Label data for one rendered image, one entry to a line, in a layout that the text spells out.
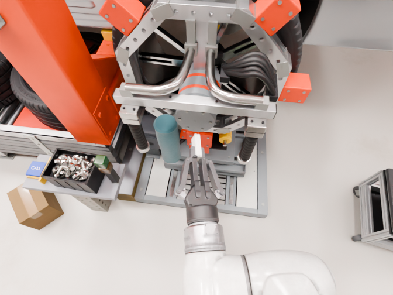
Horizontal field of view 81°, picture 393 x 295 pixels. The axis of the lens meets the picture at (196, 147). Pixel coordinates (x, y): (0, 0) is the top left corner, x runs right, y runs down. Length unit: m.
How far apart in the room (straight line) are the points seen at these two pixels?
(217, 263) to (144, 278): 0.99
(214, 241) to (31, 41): 0.68
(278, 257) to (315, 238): 1.09
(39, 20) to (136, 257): 1.18
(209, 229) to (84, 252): 1.14
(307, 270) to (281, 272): 0.05
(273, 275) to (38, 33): 0.76
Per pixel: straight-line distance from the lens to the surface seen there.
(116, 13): 0.73
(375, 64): 2.76
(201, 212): 0.52
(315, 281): 0.52
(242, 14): 0.66
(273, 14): 0.67
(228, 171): 1.41
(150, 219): 1.49
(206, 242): 0.51
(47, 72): 0.86
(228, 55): 0.86
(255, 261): 0.51
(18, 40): 0.81
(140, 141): 0.74
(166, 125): 0.86
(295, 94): 0.85
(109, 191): 1.11
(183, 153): 1.37
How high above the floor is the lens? 1.43
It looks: 60 degrees down
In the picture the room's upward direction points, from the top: straight up
